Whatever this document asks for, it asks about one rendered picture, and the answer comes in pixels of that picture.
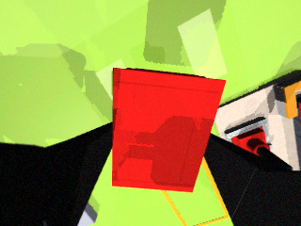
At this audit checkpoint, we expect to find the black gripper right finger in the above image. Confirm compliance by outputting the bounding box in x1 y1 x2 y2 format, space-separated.
203 133 301 226

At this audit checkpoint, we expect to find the light grey rectangular block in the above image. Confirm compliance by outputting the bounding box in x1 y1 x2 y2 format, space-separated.
77 203 97 226

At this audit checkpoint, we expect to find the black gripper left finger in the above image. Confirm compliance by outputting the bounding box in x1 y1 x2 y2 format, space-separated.
0 122 113 226

